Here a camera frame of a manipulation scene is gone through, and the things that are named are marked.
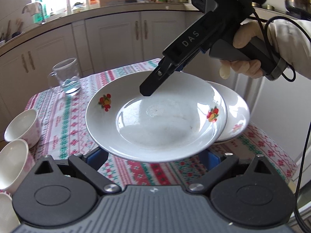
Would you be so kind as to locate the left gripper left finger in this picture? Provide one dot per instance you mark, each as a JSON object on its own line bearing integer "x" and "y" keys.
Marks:
{"x": 85, "y": 167}

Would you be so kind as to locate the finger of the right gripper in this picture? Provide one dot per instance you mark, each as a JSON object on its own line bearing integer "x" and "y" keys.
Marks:
{"x": 158, "y": 76}

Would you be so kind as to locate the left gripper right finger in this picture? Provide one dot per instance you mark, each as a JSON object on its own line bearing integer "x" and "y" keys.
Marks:
{"x": 219, "y": 167}

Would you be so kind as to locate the white plate stained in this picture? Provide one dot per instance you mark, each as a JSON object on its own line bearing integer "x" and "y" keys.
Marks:
{"x": 238, "y": 114}

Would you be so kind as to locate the white plate fruit print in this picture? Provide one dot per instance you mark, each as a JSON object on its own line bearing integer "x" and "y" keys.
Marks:
{"x": 183, "y": 117}
{"x": 222, "y": 142}

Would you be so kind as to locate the white bowl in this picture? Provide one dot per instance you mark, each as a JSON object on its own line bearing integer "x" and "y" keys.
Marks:
{"x": 9, "y": 220}
{"x": 15, "y": 163}
{"x": 25, "y": 126}

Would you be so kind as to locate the white sleeved right forearm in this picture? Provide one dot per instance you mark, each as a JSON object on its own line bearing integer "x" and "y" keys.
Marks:
{"x": 292, "y": 44}

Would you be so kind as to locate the white kitchen cabinets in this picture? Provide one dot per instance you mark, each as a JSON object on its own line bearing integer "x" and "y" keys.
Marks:
{"x": 118, "y": 40}

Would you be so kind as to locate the chrome kitchen faucet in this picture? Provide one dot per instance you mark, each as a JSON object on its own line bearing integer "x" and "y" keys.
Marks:
{"x": 35, "y": 8}

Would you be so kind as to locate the striped patterned tablecloth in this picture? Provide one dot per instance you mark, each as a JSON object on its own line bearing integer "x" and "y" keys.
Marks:
{"x": 64, "y": 133}

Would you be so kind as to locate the clear glass mug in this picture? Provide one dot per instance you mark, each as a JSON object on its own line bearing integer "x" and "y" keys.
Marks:
{"x": 67, "y": 75}

